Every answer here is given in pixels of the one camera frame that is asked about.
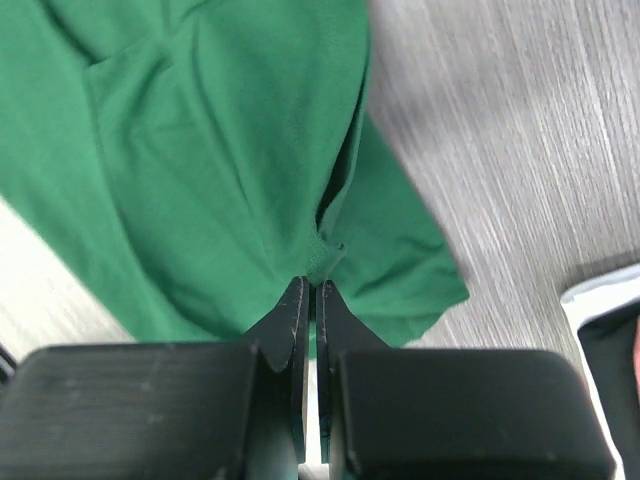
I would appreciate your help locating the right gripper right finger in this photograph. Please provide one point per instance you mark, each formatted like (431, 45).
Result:
(391, 413)

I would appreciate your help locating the folded red t shirt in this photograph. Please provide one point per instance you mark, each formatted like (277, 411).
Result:
(636, 361)

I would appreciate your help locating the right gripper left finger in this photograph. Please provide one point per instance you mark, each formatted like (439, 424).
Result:
(216, 410)

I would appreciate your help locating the green t shirt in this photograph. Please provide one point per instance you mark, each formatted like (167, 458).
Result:
(187, 159)

